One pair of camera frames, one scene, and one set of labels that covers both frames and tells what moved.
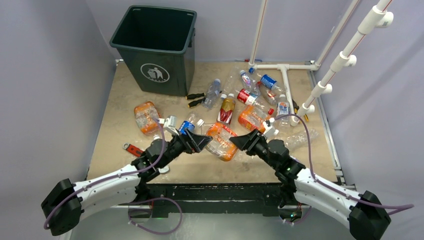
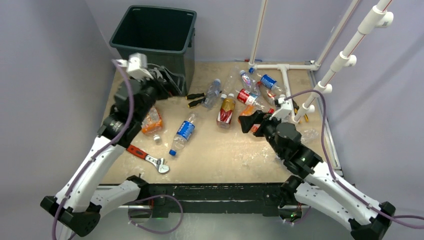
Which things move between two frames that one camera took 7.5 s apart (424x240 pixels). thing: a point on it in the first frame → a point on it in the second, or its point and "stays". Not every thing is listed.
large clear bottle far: (233, 81) stays
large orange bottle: (146, 115) stays
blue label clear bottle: (189, 123) stays
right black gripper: (252, 139) → (258, 117)
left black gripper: (199, 141) → (160, 84)
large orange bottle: (253, 116) stays
